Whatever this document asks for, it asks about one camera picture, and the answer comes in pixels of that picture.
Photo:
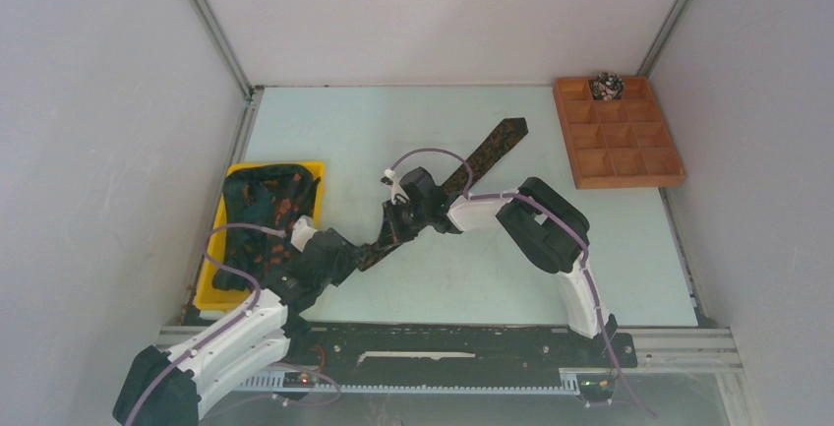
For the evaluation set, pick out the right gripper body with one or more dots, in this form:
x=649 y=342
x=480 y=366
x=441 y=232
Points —
x=404 y=218

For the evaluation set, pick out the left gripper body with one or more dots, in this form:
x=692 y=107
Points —
x=346 y=261

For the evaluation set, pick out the dark key-patterned tie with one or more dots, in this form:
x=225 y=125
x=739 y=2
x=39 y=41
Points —
x=500 y=141

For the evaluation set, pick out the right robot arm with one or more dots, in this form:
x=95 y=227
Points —
x=549 y=231

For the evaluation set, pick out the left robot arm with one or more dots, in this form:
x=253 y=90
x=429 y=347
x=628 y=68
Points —
x=180 y=385

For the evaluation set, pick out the dark green ties pile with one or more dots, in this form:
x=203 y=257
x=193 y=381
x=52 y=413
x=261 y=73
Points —
x=273 y=196

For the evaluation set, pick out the wooden compartment tray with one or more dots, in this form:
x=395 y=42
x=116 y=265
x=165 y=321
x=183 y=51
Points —
x=616 y=144

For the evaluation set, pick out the rolled patterned tie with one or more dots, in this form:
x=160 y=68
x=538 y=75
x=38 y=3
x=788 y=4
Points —
x=607 y=86

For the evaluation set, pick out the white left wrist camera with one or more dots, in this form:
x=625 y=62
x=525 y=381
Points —
x=303 y=230

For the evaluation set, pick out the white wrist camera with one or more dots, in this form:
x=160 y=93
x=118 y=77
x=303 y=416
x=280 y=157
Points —
x=391 y=180
x=303 y=230

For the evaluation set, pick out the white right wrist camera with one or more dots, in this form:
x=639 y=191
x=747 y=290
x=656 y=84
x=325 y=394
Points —
x=391 y=180

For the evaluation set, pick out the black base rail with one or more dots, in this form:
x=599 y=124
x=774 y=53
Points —
x=413 y=356

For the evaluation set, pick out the aluminium frame rail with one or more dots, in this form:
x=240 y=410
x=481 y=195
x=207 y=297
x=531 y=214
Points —
x=658 y=351

